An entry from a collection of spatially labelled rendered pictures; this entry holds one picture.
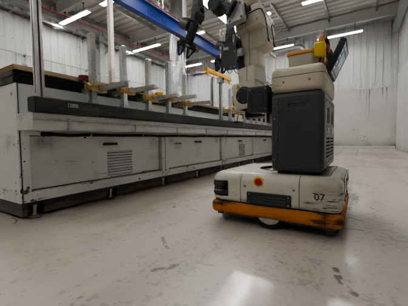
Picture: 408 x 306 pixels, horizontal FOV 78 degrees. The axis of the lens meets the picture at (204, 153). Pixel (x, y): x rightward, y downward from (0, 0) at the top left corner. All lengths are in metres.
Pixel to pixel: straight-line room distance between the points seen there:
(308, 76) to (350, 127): 10.85
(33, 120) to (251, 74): 1.23
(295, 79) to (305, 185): 0.51
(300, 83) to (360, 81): 11.06
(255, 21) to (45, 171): 1.57
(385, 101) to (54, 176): 11.64
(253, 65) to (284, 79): 0.32
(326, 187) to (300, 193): 0.12
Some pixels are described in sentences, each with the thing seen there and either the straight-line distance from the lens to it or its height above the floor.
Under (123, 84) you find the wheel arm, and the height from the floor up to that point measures 0.80.
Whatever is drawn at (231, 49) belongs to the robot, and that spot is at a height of 1.01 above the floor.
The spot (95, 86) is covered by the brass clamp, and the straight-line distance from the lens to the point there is 1.79.
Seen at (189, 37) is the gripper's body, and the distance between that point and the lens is 1.71.
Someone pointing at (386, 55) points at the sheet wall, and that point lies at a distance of 12.58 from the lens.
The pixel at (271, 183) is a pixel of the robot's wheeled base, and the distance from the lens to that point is 1.31.
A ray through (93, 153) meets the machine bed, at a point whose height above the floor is 0.37.
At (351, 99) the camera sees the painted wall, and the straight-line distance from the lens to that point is 12.22.
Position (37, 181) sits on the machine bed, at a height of 0.22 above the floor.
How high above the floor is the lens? 0.46
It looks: 3 degrees down
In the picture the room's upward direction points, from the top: 1 degrees counter-clockwise
